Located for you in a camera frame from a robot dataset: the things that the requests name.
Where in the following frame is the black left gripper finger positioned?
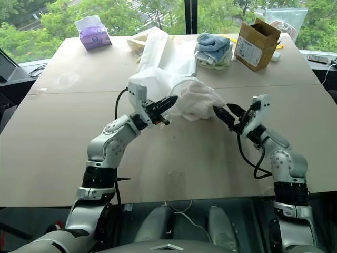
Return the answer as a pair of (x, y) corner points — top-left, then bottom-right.
(157, 95), (179, 108)
(158, 101), (177, 114)

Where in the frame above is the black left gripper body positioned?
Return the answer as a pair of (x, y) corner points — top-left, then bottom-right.
(143, 100), (172, 127)

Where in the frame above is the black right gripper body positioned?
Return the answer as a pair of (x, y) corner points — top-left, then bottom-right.
(226, 110), (250, 134)

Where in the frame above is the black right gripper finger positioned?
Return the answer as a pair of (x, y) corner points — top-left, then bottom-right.
(213, 105), (235, 127)
(226, 103), (247, 119)

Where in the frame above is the white fluffy towel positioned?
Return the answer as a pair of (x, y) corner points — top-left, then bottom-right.
(168, 80), (226, 122)

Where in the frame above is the white cloth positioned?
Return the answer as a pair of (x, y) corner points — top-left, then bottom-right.
(128, 33), (211, 119)

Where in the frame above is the pale green cloth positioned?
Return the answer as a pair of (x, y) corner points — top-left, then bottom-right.
(197, 59), (233, 71)

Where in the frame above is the beige cloth bag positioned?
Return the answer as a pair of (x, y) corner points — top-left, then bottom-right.
(127, 28), (176, 64)

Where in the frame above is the blue folded towel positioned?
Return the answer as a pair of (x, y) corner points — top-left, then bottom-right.
(196, 33), (232, 53)

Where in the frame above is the clear plastic zip bag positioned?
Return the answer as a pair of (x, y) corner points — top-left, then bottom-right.
(264, 7), (309, 43)

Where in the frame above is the brown cardboard box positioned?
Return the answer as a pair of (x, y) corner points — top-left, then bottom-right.
(233, 17), (282, 72)

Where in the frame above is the black window mullion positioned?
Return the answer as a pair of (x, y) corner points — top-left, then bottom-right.
(184, 0), (199, 35)

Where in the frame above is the purple tissue pack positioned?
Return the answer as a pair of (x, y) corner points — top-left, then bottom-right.
(74, 15), (113, 51)

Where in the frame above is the black smartphone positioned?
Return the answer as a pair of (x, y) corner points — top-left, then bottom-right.
(307, 54), (330, 64)

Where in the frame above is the grey rounded shape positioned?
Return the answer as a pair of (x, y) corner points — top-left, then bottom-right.
(131, 205), (175, 244)
(207, 205), (239, 253)

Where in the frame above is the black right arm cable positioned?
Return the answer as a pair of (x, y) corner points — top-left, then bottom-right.
(236, 104), (273, 180)

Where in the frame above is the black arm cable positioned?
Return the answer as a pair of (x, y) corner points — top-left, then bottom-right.
(114, 87), (132, 206)
(236, 104), (273, 180)

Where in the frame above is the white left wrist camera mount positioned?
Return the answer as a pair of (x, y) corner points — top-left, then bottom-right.
(128, 81), (154, 129)

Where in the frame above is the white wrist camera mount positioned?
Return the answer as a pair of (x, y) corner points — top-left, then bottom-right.
(128, 81), (154, 129)
(241, 94), (271, 137)

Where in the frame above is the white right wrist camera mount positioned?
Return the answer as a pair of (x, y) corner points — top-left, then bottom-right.
(241, 94), (271, 137)

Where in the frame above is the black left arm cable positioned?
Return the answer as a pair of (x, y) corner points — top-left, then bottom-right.
(114, 87), (132, 206)

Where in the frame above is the thin white charging cable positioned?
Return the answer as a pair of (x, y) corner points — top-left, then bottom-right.
(321, 59), (337, 85)

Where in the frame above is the white cable under table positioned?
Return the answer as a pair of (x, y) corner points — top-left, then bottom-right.
(163, 200), (212, 241)

